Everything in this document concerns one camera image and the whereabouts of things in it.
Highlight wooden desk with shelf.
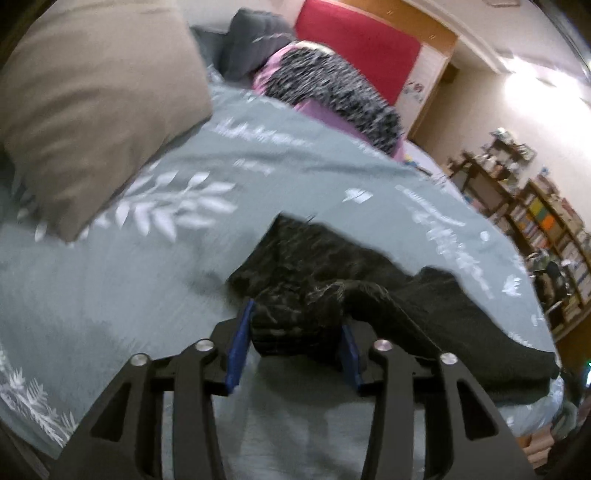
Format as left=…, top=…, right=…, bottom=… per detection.
left=446, top=128, right=537, bottom=217

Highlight tan pillow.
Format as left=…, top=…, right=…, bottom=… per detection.
left=1, top=1, right=212, bottom=241

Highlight pink cloth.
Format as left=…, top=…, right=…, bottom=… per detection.
left=252, top=41, right=403, bottom=157

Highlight black leopard print pants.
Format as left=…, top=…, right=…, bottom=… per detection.
left=228, top=214, right=560, bottom=404

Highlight wooden bookshelf with books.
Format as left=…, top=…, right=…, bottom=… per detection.
left=504, top=180, right=590, bottom=340

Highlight dark grey quilted headboard cushion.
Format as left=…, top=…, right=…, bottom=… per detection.
left=191, top=8, right=297, bottom=83

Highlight black white leopard garment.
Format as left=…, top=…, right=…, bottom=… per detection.
left=263, top=44, right=403, bottom=155

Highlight grey leaf print bedspread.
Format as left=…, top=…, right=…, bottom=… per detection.
left=1, top=83, right=555, bottom=478

